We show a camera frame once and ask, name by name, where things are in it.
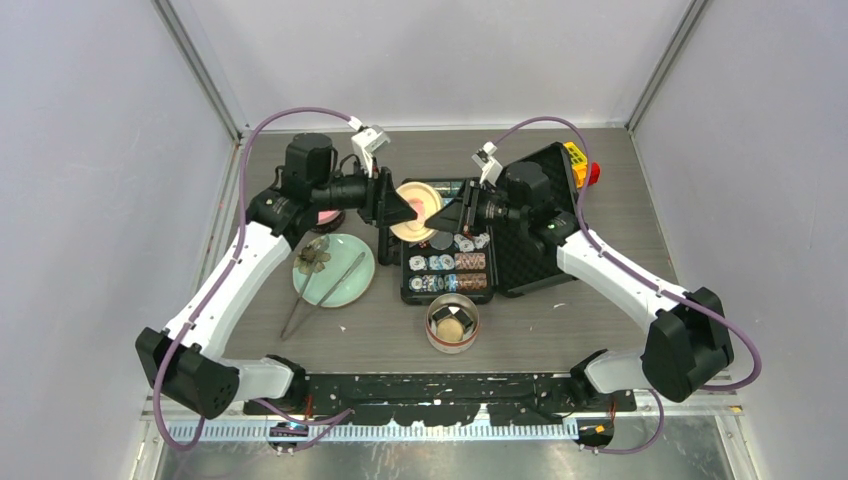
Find pink round lid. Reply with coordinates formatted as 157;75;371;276
317;210;342;225

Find sushi roll red centre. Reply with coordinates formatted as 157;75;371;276
450;306;475;332

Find white red steel lunch box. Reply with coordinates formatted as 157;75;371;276
424;293;481;355

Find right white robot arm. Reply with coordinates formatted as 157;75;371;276
425;162;734;411

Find sushi roll orange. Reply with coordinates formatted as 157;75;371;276
429;305;454;325

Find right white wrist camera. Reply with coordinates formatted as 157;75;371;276
472;141;503;188

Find steel bowl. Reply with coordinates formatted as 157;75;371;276
311;210;346;234

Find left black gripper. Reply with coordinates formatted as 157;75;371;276
312;155;417;227

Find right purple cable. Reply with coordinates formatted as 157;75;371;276
490;116;764;456

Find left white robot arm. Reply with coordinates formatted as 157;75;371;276
135;127;417;420

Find beige round lid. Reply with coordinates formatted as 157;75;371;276
390;182;444;243

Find black metal tongs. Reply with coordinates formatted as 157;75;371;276
279;235;368;342

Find round bread bun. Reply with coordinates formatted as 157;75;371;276
436;316;465;343

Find black poker chip case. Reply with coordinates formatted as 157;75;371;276
378;143;579;305

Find yellow red emergency stop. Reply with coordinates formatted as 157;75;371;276
564;142;601;189

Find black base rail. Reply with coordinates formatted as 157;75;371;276
271;373;636;427

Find light green plate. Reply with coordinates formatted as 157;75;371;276
292;233;376;309

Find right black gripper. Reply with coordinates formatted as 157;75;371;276
426;178;528;237

